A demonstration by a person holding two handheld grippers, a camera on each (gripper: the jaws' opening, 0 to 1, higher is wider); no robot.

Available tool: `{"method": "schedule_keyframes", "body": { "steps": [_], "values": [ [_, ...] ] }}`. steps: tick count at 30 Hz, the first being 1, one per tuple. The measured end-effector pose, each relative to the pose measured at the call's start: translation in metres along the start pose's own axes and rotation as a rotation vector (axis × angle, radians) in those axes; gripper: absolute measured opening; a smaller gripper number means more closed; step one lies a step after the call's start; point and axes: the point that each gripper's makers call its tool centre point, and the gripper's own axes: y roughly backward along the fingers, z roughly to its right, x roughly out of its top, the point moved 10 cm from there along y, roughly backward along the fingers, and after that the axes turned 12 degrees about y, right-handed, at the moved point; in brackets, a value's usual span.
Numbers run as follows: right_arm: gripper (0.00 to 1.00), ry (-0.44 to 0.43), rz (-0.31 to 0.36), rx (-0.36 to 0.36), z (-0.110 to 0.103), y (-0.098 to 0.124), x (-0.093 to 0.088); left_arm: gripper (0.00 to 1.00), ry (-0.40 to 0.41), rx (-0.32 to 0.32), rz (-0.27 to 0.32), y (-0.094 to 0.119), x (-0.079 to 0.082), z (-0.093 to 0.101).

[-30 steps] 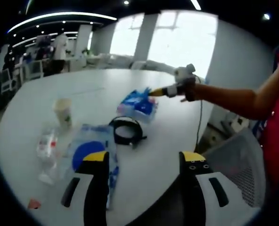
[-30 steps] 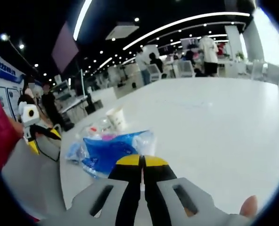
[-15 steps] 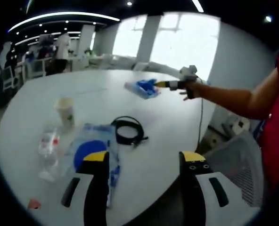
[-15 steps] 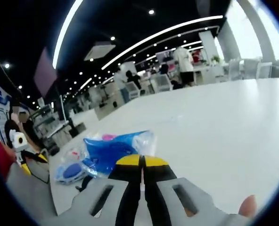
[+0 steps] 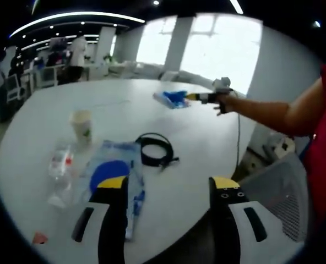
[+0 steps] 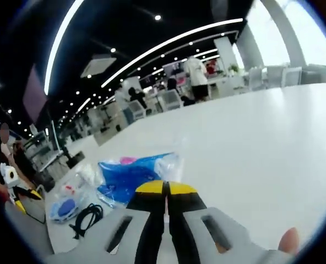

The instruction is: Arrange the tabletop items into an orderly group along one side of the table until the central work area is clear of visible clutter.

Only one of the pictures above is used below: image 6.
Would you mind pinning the person's right hand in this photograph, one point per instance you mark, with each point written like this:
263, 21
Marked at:
289, 242

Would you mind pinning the clear bag with white item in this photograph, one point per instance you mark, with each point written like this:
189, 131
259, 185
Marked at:
88, 176

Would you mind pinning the person's grey garment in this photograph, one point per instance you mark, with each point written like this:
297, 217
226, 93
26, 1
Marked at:
28, 233

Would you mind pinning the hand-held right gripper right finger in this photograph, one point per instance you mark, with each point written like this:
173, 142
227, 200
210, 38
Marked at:
185, 225

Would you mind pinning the clear bottle with red label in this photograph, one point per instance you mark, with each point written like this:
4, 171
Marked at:
68, 191

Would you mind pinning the clear packet with blue pad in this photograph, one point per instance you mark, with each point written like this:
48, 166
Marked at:
65, 209

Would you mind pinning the curved ceiling light strip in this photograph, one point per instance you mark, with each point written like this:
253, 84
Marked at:
165, 45

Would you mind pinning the large bright window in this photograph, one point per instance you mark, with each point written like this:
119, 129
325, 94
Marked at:
317, 33

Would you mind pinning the long ceiling light strip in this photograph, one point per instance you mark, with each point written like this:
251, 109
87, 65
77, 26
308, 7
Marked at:
58, 44

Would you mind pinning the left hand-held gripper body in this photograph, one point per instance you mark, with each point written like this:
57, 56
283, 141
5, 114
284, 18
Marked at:
8, 176

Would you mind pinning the blue plastic packet item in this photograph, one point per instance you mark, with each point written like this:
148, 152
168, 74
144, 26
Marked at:
127, 176

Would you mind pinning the purple hanging panel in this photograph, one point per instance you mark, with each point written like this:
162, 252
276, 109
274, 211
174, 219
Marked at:
35, 93

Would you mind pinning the narrow bright window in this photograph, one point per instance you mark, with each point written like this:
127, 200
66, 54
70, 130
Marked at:
265, 41

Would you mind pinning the ceiling air conditioner vent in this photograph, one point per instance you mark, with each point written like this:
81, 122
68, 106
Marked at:
98, 66

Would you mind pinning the white tabletop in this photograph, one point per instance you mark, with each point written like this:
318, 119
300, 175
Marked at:
248, 151

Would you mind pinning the white office chair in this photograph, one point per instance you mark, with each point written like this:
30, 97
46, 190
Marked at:
138, 110
172, 100

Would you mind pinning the potted green plant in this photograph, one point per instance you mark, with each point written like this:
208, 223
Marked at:
233, 70

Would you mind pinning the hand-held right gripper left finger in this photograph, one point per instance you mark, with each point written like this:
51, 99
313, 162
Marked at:
152, 225

